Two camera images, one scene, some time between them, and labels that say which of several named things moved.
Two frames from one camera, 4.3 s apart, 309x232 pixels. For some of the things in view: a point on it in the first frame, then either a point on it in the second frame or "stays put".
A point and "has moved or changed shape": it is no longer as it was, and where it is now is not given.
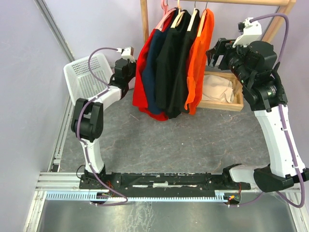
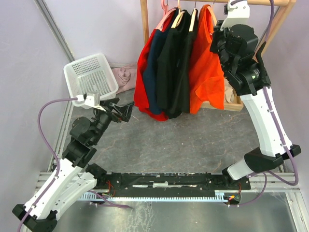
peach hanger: x=200 y=30 to x=212 y=12
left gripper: x=134 y=64 to x=124 y=113
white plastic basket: x=89 y=78 stays put
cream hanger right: x=191 y=20 stays put
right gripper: x=224 y=47 to x=217 y=34
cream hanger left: x=180 y=14 stays put
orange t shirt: x=198 y=64 has moved or changed shape
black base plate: x=159 y=182 stays put
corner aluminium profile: x=56 y=32 stays put
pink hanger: x=167 y=13 stays put
